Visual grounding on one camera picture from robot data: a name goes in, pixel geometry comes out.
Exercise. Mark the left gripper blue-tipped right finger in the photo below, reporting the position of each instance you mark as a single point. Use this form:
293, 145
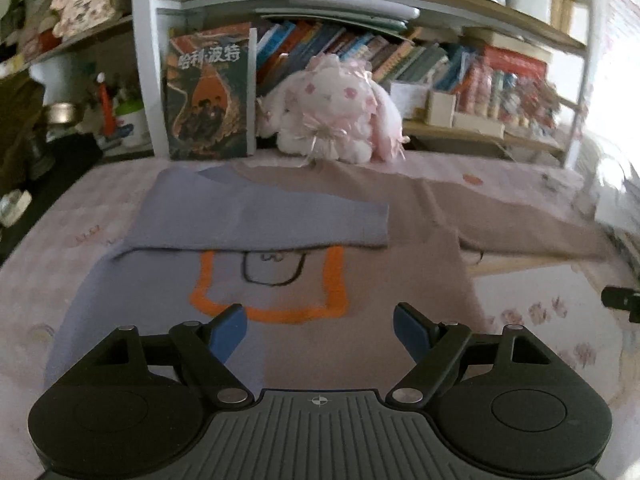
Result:
436, 350

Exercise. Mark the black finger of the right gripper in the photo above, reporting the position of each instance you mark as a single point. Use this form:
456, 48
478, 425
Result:
622, 299

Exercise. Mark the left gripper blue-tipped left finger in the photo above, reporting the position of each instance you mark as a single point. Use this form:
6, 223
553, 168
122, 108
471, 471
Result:
202, 351

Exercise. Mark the lilac and taupe sweater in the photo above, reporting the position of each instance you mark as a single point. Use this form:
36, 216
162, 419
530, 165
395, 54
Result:
318, 256

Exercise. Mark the pink checkered desk mat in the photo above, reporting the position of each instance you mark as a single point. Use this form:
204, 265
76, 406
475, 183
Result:
558, 299

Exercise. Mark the white green lidded cup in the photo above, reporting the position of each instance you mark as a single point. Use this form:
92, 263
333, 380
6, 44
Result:
132, 127

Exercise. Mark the small white box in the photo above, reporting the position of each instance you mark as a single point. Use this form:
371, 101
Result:
440, 108

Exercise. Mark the row of colourful books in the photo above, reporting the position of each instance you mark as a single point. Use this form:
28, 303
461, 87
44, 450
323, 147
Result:
491, 74

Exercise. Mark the orange red bottle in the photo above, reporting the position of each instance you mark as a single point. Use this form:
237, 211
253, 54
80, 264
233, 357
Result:
107, 106

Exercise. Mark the pink white plush bunny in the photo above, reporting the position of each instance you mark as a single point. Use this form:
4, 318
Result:
334, 110

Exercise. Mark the metal bowl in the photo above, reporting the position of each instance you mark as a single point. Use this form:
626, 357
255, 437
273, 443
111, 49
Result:
62, 114

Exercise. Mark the Harry Potter book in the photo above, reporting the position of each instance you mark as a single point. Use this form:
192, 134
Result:
211, 93

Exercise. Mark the white wooden bookshelf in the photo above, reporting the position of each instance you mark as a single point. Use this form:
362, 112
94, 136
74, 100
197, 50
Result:
153, 18

